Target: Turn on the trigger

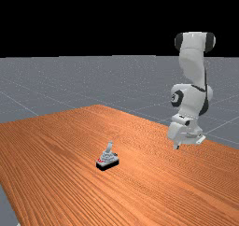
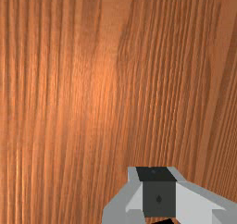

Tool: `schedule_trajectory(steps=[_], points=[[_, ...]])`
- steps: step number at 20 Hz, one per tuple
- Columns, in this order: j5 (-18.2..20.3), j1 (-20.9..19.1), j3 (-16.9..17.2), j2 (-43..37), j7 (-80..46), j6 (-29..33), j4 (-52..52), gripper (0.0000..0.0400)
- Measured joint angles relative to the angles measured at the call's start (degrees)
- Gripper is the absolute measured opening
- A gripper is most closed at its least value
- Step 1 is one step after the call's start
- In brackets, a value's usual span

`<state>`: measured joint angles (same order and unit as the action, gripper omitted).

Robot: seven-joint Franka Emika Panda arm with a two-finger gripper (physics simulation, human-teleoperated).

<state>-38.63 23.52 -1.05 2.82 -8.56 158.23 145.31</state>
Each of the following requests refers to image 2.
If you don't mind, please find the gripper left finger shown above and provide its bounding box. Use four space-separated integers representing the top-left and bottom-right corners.
102 166 159 224

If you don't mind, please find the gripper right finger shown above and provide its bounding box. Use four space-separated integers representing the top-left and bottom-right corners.
157 166 237 224

